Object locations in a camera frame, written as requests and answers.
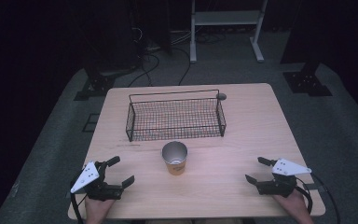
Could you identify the black stand base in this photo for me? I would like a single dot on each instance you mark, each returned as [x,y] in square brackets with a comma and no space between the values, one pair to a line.
[307,82]
[101,84]

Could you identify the person's left hand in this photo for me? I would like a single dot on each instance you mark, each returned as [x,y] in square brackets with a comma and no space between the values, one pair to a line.
[95,210]

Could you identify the metal cup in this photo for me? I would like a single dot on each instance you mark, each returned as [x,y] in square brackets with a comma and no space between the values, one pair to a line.
[175,169]

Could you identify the white metal desk frame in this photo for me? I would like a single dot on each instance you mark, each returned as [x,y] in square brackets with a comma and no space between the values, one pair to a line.
[227,17]

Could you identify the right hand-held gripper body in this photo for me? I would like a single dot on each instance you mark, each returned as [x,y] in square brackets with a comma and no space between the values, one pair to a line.
[287,168]

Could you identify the small grey round disc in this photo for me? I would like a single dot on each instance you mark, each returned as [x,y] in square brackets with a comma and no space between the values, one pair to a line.
[221,96]

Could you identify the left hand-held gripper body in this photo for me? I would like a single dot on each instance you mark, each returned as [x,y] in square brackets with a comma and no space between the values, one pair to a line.
[85,179]

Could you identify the person's right hand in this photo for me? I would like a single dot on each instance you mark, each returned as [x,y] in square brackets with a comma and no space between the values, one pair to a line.
[296,208]

